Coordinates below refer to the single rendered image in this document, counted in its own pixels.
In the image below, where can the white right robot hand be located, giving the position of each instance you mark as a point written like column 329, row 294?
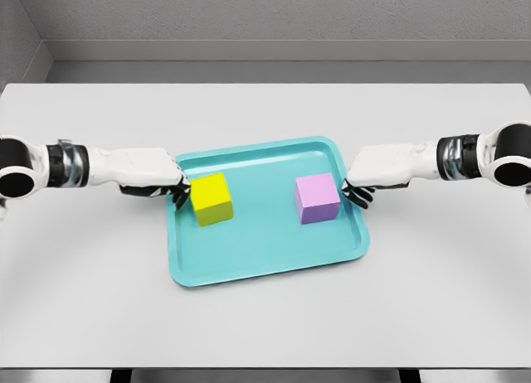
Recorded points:
column 379, row 165

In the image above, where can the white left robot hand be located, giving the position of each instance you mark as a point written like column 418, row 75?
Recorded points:
column 145, row 167

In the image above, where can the pink cube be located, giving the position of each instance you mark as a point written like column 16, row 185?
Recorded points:
column 317, row 196

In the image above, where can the yellow cube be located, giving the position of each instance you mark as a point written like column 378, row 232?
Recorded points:
column 210, row 196

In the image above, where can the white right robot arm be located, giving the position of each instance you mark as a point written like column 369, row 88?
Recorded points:
column 473, row 161

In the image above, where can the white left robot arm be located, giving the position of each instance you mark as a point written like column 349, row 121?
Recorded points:
column 50, row 167

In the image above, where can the teal tray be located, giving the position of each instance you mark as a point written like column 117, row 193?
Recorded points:
column 265, row 242

